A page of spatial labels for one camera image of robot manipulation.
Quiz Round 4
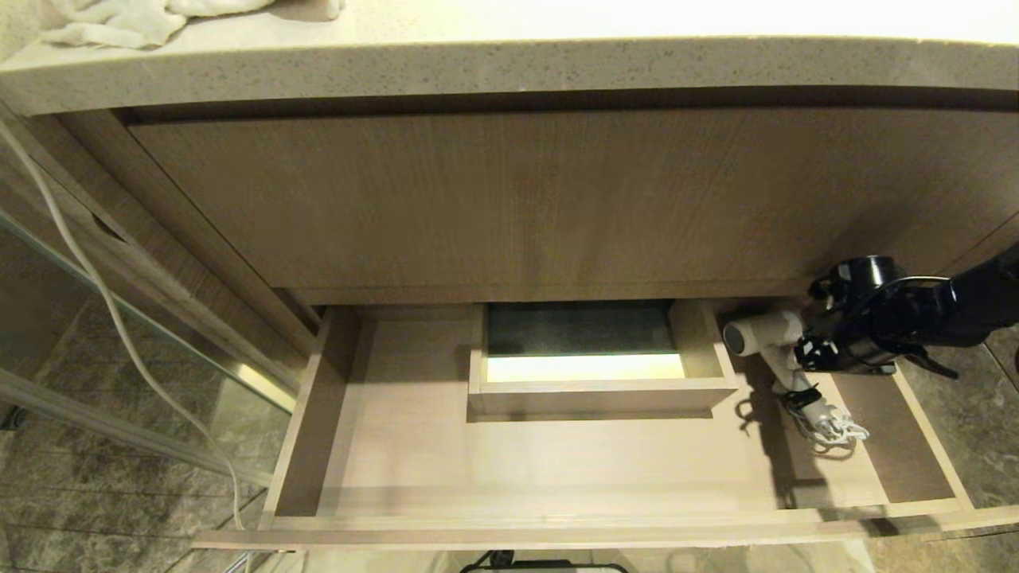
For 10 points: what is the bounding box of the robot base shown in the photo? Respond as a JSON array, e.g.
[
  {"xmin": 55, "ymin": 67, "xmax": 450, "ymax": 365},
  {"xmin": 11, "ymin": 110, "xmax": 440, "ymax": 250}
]
[{"xmin": 460, "ymin": 549, "xmax": 630, "ymax": 573}]

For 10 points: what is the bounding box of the white hair dryer with cord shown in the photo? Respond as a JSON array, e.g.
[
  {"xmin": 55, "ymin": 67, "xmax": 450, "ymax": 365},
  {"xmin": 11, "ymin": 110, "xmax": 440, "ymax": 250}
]
[{"xmin": 722, "ymin": 310, "xmax": 871, "ymax": 456}]

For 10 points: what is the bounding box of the white towel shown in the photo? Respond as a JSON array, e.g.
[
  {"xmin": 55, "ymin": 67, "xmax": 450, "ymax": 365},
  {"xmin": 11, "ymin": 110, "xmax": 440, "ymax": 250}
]
[{"xmin": 40, "ymin": 0, "xmax": 347, "ymax": 50}]

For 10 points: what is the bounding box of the closed wooden drawer front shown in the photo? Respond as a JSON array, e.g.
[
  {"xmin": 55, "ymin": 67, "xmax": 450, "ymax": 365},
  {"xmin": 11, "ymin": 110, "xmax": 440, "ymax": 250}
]
[{"xmin": 127, "ymin": 107, "xmax": 1019, "ymax": 307}]

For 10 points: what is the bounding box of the wooden vanity with stone counter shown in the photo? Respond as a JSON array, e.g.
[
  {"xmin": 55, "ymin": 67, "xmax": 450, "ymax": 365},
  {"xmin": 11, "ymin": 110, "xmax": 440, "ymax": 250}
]
[{"xmin": 0, "ymin": 0, "xmax": 1019, "ymax": 383}]

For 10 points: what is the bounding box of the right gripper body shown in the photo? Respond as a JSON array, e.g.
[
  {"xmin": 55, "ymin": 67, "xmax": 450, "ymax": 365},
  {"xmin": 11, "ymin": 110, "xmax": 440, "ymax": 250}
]
[{"xmin": 826, "ymin": 301, "xmax": 904, "ymax": 376}]

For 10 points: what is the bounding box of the glass panel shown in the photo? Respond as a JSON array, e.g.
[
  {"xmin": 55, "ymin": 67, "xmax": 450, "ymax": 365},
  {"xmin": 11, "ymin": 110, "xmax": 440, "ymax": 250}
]
[{"xmin": 0, "ymin": 211, "xmax": 297, "ymax": 488}]

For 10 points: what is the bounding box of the black cable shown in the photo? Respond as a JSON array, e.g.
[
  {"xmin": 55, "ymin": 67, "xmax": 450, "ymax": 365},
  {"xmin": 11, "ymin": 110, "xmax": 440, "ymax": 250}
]
[{"xmin": 856, "ymin": 275, "xmax": 956, "ymax": 329}]

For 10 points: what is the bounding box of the open wooden drawer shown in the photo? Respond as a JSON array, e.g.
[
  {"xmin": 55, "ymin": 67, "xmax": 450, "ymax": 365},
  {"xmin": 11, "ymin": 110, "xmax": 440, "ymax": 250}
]
[{"xmin": 191, "ymin": 298, "xmax": 1019, "ymax": 552}]

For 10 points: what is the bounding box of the white cable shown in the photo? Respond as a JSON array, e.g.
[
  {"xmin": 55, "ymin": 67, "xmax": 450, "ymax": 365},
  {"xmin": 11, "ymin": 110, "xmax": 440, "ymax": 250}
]
[{"xmin": 0, "ymin": 119, "xmax": 246, "ymax": 532}]

